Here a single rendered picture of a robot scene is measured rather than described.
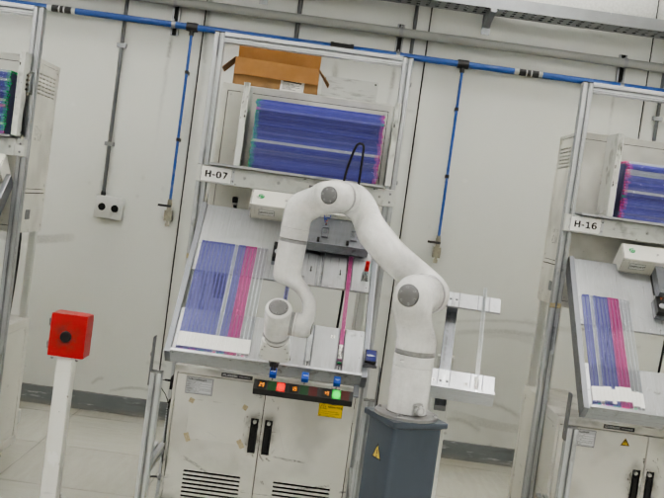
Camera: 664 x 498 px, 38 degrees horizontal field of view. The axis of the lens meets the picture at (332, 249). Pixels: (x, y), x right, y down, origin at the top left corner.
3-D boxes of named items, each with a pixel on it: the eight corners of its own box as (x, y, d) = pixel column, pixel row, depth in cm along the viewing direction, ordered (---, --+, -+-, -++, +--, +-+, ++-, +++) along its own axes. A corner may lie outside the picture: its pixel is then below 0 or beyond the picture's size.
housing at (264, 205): (372, 244, 382) (376, 220, 372) (248, 227, 382) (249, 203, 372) (373, 229, 388) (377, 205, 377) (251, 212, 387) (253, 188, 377)
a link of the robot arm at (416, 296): (440, 356, 292) (452, 277, 291) (418, 361, 275) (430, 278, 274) (403, 348, 297) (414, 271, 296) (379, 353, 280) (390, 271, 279)
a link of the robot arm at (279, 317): (294, 324, 317) (267, 318, 317) (296, 299, 307) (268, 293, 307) (289, 345, 311) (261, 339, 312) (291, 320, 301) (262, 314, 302)
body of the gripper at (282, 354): (259, 343, 313) (258, 362, 322) (290, 347, 313) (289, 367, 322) (262, 324, 318) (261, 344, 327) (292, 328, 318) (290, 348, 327)
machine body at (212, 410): (338, 549, 368) (360, 388, 365) (154, 525, 368) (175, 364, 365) (337, 498, 433) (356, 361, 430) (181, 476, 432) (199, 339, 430)
